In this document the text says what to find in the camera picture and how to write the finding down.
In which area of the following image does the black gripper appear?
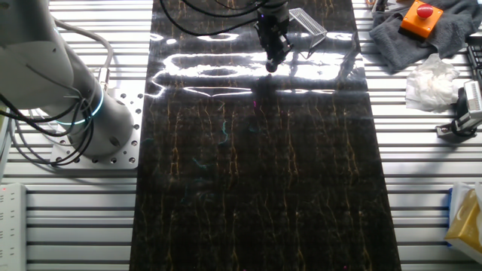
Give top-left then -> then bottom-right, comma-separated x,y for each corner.
255,10 -> 294,73

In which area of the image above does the white mesh goal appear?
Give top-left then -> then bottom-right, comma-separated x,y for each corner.
288,7 -> 328,49

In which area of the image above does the black gold-veined marble mat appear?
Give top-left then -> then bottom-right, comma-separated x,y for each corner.
130,0 -> 402,271

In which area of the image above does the orange emergency stop button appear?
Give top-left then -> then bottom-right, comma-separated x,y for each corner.
398,0 -> 444,41

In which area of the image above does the crumpled white tissue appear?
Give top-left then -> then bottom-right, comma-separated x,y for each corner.
404,52 -> 471,113

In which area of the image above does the grey towel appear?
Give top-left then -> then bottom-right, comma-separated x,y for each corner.
368,0 -> 482,75

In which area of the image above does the black keyboard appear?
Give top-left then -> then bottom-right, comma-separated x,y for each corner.
465,32 -> 482,82

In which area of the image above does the white blue tissue pack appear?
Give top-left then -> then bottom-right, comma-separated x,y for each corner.
446,181 -> 482,254

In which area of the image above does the yellow tissue pack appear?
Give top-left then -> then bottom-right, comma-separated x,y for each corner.
444,187 -> 482,245

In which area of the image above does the white power strip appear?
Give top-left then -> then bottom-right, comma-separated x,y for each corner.
0,183 -> 28,271

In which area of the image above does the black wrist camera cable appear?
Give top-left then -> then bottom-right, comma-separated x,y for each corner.
179,0 -> 272,19

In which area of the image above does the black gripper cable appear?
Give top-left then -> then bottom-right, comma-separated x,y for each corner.
158,0 -> 261,38

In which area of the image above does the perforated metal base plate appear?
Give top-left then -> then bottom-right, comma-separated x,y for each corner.
50,88 -> 145,170

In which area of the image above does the grey cable with metal connector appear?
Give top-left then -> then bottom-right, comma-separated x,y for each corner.
54,17 -> 114,91

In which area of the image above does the black cable bundle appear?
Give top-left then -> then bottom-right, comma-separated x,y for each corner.
0,92 -> 95,169

